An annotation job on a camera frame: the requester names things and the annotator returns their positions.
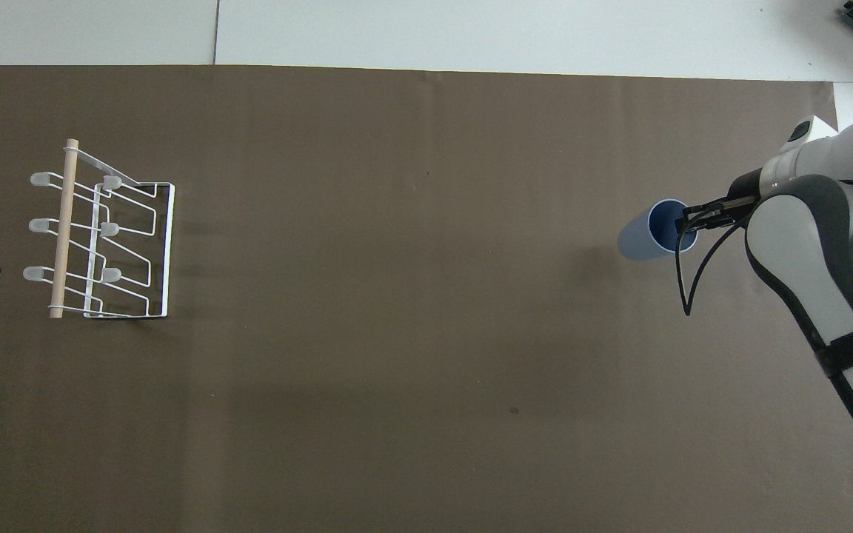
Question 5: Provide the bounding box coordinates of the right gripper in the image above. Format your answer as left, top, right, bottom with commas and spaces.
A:
721, 167, 766, 224

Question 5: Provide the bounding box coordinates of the blue cup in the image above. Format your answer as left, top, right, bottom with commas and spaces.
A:
617, 198, 699, 261

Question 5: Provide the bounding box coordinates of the black cable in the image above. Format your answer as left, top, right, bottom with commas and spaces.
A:
675, 219, 744, 318

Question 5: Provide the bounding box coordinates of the white wire cup holder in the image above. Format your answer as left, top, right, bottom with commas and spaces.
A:
23, 138, 175, 320

